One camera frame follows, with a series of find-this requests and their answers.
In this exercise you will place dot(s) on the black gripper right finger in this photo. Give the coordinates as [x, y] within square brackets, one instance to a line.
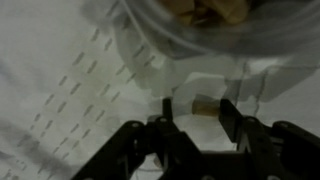
[286, 153]

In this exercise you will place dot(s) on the white quilted duvet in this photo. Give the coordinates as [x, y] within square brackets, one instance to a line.
[50, 50]

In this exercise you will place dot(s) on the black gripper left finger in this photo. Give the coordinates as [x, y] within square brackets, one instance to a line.
[143, 153]

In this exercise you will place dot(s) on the small glass jar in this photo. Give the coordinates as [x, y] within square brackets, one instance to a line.
[266, 36]

